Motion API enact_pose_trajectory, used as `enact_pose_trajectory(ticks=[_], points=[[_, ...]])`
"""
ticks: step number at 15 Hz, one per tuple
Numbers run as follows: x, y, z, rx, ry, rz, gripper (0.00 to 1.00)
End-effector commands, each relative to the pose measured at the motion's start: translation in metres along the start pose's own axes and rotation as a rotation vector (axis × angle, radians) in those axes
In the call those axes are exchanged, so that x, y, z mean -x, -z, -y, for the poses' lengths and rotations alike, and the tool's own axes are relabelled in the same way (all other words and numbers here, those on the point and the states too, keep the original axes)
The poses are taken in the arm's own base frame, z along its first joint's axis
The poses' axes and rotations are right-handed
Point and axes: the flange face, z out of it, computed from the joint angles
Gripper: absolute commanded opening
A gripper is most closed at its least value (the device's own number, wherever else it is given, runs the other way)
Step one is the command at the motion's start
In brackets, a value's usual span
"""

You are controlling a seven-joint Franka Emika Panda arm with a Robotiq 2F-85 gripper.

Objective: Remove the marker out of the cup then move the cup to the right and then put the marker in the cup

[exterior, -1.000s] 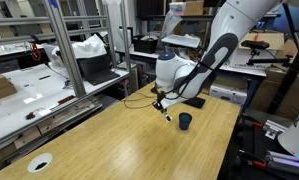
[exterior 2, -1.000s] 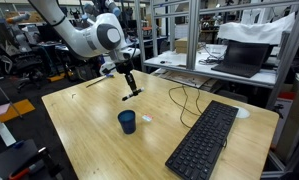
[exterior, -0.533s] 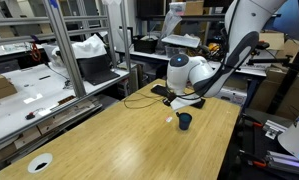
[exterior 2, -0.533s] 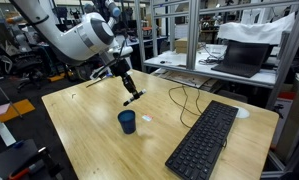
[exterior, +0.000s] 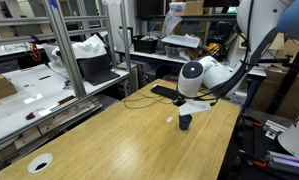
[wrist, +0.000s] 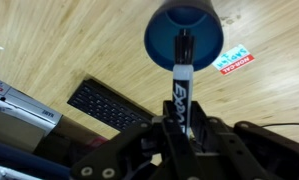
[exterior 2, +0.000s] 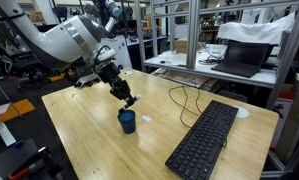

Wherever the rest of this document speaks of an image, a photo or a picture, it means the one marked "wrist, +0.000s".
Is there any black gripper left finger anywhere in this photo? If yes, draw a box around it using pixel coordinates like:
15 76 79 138
70 100 203 180

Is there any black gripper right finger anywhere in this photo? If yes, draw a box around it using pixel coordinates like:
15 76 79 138
190 100 299 180

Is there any black white dry-erase marker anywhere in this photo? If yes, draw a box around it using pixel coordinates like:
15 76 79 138
171 28 195 138

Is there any blue plastic cup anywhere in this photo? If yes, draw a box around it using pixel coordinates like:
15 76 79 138
143 0 225 72

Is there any black computer keyboard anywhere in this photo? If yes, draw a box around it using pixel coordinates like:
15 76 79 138
66 77 157 133

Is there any small red white packet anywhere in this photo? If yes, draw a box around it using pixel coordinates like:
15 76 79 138
211 43 256 76

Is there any white printed carton box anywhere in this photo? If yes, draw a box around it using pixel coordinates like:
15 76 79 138
0 74 64 136

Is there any black keyboard cable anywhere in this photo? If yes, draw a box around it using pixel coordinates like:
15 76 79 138
260 122 299 129

